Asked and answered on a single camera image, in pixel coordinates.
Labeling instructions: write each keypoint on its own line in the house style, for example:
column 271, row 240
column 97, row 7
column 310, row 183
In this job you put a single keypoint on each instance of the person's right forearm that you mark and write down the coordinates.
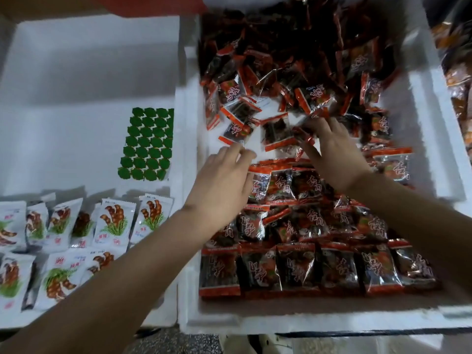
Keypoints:
column 420, row 232

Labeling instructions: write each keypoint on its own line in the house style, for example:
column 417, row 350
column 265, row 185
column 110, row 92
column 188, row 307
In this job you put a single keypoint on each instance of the person's left forearm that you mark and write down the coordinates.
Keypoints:
column 103, row 295

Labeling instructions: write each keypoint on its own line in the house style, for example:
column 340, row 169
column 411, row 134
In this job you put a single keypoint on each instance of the clear round plastic tub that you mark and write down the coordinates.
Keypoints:
column 332, row 345

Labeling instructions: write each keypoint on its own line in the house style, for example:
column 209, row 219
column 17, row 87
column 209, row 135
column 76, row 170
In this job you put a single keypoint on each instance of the person's right white shoe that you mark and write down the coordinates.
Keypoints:
column 276, row 344

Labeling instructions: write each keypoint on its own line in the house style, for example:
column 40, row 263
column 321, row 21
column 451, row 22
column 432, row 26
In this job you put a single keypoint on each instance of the pile of dark red packets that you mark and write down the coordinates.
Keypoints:
column 295, row 48

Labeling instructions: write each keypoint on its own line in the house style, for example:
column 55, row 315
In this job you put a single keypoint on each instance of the green leaf-pattern sheet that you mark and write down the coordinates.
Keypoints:
column 147, row 143

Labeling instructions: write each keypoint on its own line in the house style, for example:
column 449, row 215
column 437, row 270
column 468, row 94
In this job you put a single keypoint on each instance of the person's left hand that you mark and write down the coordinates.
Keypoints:
column 220, row 189

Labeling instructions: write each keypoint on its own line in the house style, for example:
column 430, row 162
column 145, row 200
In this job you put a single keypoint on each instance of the person's left white shoe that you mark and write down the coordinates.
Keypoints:
column 237, row 344

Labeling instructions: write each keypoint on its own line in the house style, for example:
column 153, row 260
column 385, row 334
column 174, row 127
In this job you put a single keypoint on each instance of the pile of brown packets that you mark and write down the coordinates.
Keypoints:
column 457, row 77

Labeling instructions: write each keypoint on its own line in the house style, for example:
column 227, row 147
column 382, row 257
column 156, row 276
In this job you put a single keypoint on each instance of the person's right hand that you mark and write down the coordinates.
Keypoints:
column 338, row 155

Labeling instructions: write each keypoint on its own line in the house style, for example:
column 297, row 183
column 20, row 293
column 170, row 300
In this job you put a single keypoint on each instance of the pile of white printed packets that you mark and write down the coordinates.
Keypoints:
column 74, row 247

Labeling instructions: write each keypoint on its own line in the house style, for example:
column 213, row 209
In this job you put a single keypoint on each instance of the person's white shoe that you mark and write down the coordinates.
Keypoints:
column 276, row 344
column 237, row 344

